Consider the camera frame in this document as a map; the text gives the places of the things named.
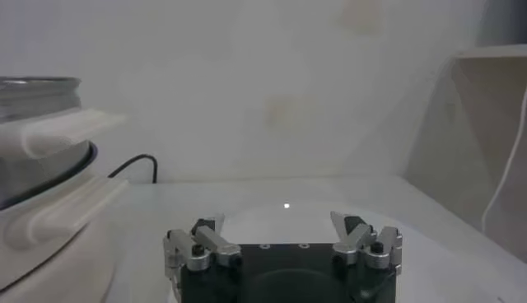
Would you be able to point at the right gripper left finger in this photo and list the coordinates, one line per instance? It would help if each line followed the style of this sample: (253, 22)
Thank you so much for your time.
(214, 243)

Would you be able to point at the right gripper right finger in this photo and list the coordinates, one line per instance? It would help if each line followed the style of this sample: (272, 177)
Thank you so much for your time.
(358, 241)

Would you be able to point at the cream electric cooker base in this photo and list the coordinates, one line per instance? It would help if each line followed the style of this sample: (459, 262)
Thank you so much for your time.
(53, 247)

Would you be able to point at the white round plate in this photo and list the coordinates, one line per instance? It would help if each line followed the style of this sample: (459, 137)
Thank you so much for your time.
(288, 226)

